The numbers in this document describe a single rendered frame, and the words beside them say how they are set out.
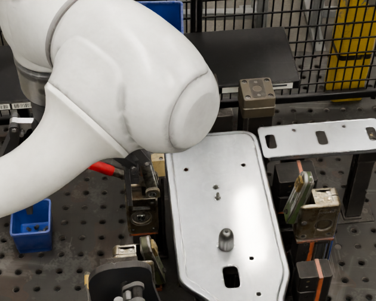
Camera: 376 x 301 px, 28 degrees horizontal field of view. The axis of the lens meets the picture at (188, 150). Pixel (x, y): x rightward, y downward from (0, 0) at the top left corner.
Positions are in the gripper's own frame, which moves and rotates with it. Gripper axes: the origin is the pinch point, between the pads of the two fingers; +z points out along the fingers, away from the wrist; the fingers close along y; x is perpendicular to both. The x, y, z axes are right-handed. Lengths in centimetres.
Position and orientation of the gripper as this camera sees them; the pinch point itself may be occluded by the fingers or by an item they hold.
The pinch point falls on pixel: (79, 197)
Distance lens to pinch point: 103.7
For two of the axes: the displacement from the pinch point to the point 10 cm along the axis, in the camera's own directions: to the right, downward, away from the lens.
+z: 0.0, 6.9, 7.3
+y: 9.9, -0.8, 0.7
